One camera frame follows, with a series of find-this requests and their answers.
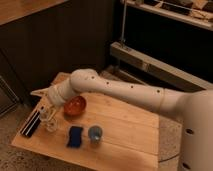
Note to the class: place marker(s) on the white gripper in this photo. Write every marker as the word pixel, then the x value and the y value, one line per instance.
pixel 32 124

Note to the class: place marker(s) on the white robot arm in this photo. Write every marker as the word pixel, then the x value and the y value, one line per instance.
pixel 196 108

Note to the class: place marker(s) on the blue sponge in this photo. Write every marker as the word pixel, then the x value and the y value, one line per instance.
pixel 75 137

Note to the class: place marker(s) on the orange bowl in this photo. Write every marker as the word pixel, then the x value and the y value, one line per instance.
pixel 75 106

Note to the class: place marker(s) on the blue cup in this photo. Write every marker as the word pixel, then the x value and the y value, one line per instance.
pixel 95 133

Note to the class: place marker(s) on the wooden board table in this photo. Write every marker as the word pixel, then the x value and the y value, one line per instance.
pixel 130 140

